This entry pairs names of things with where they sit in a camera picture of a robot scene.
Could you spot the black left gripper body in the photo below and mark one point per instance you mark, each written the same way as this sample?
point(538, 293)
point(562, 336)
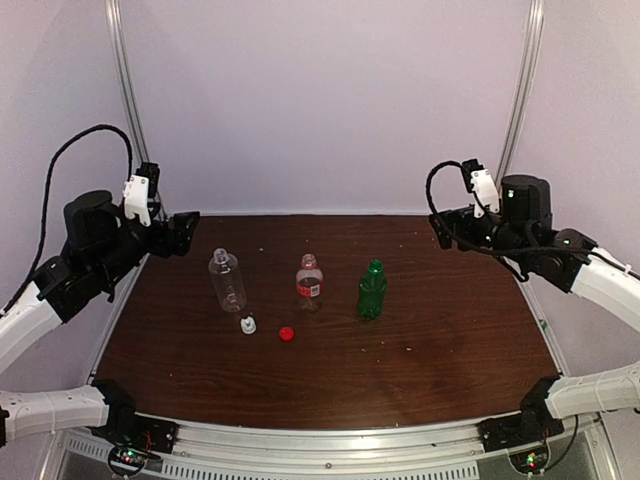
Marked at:
point(161, 245)

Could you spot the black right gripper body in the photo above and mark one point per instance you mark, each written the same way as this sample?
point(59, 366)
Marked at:
point(468, 238)

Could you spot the clear plastic bottle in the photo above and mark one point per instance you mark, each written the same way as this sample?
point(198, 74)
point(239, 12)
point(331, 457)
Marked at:
point(226, 278)

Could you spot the green plastic bottle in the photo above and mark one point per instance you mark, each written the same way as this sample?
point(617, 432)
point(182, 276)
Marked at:
point(372, 291)

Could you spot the white flip bottle cap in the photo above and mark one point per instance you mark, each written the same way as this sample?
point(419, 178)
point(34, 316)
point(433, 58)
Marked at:
point(248, 325)

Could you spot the red label water bottle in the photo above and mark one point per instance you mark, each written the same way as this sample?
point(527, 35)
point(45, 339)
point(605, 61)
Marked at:
point(309, 283)

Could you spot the red bottle cap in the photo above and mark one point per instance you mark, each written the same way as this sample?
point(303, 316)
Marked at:
point(286, 334)

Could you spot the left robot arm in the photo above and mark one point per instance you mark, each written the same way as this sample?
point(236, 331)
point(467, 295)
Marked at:
point(102, 247)

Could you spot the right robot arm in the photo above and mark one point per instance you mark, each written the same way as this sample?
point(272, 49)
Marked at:
point(512, 222)

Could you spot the left circuit board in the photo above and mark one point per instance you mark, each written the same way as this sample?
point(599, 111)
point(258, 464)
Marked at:
point(124, 461)

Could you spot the circuit board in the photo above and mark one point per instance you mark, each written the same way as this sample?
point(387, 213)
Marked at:
point(124, 461)
point(529, 461)

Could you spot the right circuit board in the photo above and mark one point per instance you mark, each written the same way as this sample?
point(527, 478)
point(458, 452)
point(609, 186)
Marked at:
point(529, 461)

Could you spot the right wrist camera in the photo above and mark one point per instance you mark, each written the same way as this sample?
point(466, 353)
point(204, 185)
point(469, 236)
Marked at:
point(480, 184)

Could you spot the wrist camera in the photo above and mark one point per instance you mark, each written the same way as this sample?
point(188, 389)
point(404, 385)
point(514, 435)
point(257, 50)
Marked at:
point(480, 184)
point(139, 193)

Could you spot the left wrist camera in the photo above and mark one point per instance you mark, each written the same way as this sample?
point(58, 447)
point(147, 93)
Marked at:
point(139, 193)

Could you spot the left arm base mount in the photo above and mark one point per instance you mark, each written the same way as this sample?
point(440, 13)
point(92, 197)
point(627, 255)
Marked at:
point(135, 425)

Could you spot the front aluminium rail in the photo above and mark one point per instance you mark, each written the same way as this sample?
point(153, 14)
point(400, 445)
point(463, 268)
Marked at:
point(441, 451)

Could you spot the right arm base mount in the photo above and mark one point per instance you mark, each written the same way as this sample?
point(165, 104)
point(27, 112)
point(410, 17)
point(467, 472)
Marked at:
point(532, 423)

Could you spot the right aluminium frame post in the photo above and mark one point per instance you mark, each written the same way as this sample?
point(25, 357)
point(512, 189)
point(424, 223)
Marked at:
point(533, 34)

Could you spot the aluminium frame post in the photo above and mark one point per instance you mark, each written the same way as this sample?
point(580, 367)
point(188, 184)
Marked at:
point(117, 36)
point(533, 34)

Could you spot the left aluminium frame post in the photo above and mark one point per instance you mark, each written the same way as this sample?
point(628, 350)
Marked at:
point(117, 36)

